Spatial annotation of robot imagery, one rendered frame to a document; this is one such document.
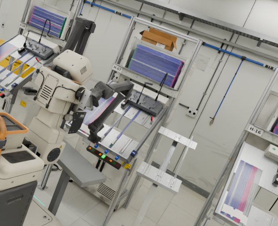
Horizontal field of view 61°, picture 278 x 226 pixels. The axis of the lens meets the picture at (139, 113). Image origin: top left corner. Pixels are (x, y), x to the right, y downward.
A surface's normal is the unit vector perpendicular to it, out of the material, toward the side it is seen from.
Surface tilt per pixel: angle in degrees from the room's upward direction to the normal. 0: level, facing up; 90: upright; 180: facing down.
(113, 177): 90
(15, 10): 90
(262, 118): 90
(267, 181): 45
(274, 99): 90
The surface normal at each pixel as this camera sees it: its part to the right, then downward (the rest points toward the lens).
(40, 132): -0.39, -0.13
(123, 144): 0.04, -0.63
